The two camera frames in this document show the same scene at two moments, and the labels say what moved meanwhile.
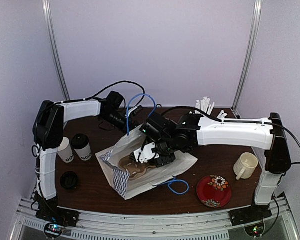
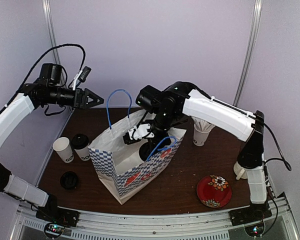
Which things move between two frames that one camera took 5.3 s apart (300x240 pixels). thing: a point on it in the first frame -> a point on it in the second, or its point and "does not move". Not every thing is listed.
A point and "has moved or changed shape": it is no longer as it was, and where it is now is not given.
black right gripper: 166,160 -> 153,143
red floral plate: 214,191 does not move
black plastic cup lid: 80,141 does not move
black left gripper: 132,126 -> 80,100
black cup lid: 68,180 does not move
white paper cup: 65,150 does not move
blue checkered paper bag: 131,177 has moved or changed shape
